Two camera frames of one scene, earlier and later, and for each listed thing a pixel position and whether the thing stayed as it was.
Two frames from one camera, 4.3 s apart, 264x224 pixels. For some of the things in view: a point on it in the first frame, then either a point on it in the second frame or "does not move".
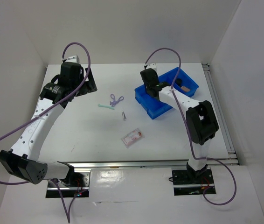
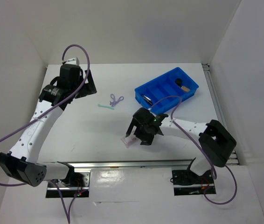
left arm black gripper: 88,87 does not move
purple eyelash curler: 115,102 does not move
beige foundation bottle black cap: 185,89 does not move
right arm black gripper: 145,87 → 147,139
